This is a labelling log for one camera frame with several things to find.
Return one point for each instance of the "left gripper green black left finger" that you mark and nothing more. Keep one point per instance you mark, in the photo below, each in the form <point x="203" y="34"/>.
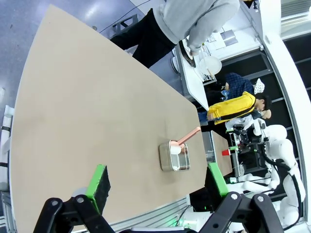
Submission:
<point x="97" y="184"/>

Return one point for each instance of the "left gripper green black right finger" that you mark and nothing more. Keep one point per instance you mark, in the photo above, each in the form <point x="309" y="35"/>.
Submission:
<point x="216" y="179"/>

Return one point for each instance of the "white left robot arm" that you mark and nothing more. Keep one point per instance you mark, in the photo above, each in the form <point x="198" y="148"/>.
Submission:
<point x="194" y="217"/>

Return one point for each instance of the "grey sleeved forearm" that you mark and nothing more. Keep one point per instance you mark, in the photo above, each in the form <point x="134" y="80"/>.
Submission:
<point x="202" y="31"/>

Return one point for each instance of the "person hand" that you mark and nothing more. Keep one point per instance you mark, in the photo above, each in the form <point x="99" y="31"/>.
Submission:
<point x="195" y="52"/>

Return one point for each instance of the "small brown side table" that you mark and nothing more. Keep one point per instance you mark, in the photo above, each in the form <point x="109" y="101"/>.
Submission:
<point x="221" y="153"/>

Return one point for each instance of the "red plastic cup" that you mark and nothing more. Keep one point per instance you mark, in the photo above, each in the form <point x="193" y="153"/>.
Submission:
<point x="226" y="152"/>

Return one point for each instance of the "stainless steel rectangular tray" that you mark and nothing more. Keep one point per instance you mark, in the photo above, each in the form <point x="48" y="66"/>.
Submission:
<point x="167" y="160"/>

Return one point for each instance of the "white humanoid robot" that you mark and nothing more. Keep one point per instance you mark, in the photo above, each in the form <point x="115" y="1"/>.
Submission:
<point x="281" y="155"/>

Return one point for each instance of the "person in yellow jacket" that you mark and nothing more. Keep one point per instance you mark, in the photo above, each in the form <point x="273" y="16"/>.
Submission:
<point x="230" y="108"/>

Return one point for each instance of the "person in blue plaid shirt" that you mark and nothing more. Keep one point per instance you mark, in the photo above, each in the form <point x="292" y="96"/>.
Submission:
<point x="239" y="83"/>

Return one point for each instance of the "white counter table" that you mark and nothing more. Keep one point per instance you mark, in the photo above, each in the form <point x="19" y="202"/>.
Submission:
<point x="194" y="82"/>

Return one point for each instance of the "papers on counter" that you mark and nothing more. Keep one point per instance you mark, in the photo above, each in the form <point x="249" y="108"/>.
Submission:
<point x="222" y="38"/>

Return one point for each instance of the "person in grey hoodie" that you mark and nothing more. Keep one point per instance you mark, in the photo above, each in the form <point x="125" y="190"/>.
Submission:
<point x="184" y="17"/>

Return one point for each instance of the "aluminium table frame rail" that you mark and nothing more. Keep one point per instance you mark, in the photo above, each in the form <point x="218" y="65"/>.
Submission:
<point x="150" y="214"/>

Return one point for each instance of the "grey aluminium frame stand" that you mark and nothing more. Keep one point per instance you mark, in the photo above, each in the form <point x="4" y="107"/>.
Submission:
<point x="125" y="24"/>

